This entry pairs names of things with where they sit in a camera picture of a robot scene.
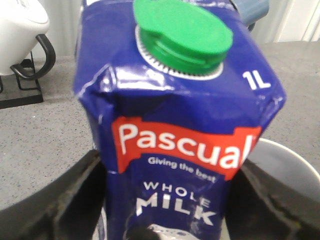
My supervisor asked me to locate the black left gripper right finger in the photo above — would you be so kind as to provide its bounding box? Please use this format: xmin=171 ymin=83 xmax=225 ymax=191
xmin=225 ymin=160 xmax=320 ymax=240

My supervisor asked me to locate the white mug black handle right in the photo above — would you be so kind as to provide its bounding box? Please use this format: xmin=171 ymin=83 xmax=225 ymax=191
xmin=0 ymin=0 xmax=56 ymax=81

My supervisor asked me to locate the white ribbed HOME cup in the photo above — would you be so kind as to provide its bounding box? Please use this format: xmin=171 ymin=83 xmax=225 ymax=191
xmin=243 ymin=138 xmax=320 ymax=240

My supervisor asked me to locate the blue Pascual milk carton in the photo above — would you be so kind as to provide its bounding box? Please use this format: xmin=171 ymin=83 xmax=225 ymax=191
xmin=73 ymin=0 xmax=286 ymax=240

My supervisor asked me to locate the blue enamel mug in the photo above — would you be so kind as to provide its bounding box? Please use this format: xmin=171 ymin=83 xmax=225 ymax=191
xmin=230 ymin=0 xmax=270 ymax=32

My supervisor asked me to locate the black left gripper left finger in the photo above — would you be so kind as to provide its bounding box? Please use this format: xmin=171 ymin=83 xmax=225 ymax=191
xmin=0 ymin=150 xmax=106 ymax=240

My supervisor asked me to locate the black wire mug rack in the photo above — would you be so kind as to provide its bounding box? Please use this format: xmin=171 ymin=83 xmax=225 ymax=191
xmin=0 ymin=51 xmax=44 ymax=110

